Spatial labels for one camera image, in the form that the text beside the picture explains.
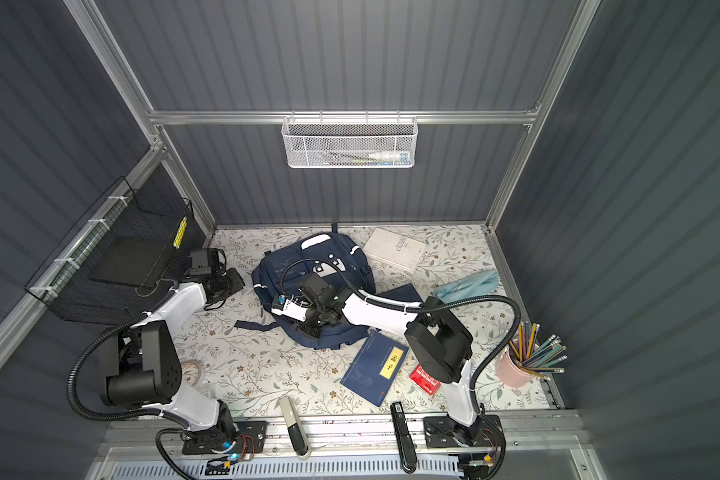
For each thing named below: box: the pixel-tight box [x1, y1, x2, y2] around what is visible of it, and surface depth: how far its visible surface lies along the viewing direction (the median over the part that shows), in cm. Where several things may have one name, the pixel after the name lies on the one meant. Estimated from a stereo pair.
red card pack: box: [409, 364, 441, 396], surface depth 83 cm
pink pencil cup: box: [495, 347, 534, 388], surface depth 76 cm
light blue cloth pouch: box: [436, 269, 499, 303], surface depth 98 cm
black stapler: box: [390, 401, 418, 474], surface depth 71 cm
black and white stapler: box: [279, 396, 311, 459], surface depth 74 cm
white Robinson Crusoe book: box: [362, 227, 427, 273], surface depth 114 cm
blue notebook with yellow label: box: [340, 331, 409, 407], surface depth 86 cm
